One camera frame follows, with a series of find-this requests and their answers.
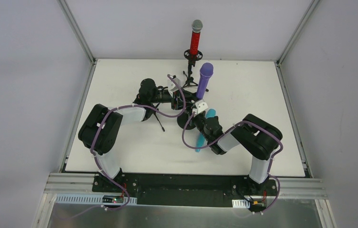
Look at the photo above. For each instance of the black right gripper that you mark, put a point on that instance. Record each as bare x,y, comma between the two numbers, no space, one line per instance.
194,116

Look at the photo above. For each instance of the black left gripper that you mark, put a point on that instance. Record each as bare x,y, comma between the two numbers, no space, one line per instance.
179,101

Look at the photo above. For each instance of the black round-base mic stand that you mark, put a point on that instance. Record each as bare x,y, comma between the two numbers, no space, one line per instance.
190,99

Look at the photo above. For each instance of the purple microphone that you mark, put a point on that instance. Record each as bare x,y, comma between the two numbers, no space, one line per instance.
206,72

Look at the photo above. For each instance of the black shock-mount tripod stand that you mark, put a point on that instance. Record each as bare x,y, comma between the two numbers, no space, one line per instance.
192,59

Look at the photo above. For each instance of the red glitter microphone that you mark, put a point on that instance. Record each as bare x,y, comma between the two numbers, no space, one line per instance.
196,30

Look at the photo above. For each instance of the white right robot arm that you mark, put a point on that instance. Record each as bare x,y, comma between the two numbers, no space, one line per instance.
261,139

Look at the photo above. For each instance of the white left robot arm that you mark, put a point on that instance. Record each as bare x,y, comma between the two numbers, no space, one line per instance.
100,129

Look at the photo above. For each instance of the black clip tripod stand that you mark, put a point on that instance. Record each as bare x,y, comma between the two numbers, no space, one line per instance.
155,114

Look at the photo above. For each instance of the teal microphone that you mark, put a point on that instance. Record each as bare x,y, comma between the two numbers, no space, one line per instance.
201,140

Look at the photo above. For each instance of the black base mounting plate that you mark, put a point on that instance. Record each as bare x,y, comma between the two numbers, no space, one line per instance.
184,190

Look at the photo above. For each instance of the right circuit board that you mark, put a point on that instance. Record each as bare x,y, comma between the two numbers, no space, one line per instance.
257,207

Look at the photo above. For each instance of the circuit board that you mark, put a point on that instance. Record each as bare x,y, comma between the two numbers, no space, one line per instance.
257,207
109,199

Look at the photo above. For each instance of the left circuit board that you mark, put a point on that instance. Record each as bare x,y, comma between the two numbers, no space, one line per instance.
109,199

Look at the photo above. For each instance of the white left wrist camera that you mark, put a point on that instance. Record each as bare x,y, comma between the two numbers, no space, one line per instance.
174,84

